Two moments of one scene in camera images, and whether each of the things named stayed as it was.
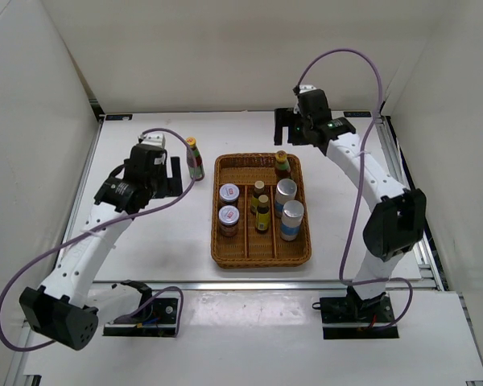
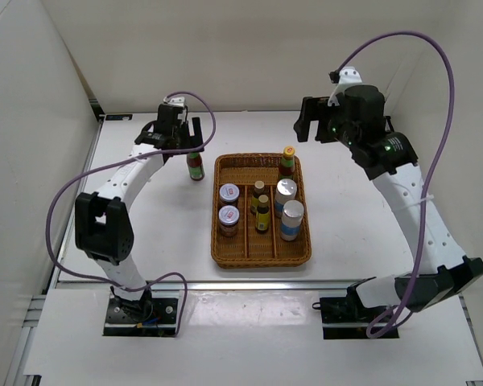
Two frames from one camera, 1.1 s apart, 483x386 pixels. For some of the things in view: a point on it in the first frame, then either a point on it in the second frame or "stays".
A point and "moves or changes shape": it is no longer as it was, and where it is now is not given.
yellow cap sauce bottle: [282, 168] moves or changes shape
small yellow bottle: [258, 190] stays
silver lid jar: [229, 193] stays
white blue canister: [286, 190] stays
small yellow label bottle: [262, 214] stays
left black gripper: [162, 191] to [191, 141]
